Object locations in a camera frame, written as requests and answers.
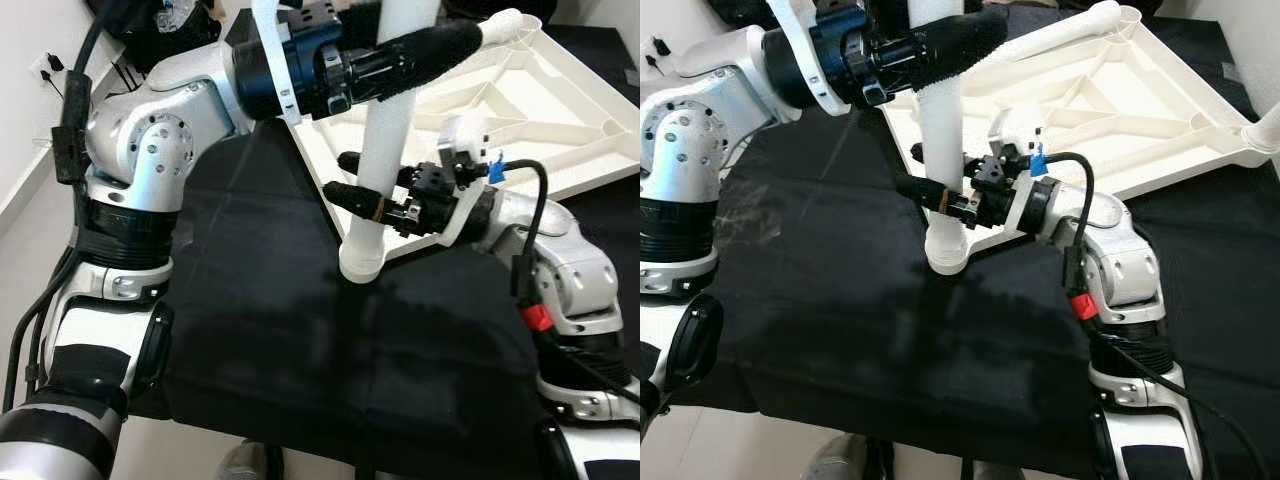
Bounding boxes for clear tape patch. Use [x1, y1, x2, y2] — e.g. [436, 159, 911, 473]
[715, 180, 781, 246]

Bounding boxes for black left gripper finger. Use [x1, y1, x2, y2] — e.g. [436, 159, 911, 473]
[905, 8, 1009, 91]
[375, 20, 485, 101]

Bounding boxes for black cloth cover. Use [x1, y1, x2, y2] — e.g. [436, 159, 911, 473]
[690, 0, 1280, 480]
[130, 20, 641, 480]

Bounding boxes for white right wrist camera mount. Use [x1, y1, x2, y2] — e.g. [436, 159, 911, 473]
[990, 100, 1053, 237]
[438, 112, 501, 247]

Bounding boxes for white plastic table top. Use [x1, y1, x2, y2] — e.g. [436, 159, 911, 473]
[290, 15, 641, 263]
[880, 5, 1276, 251]

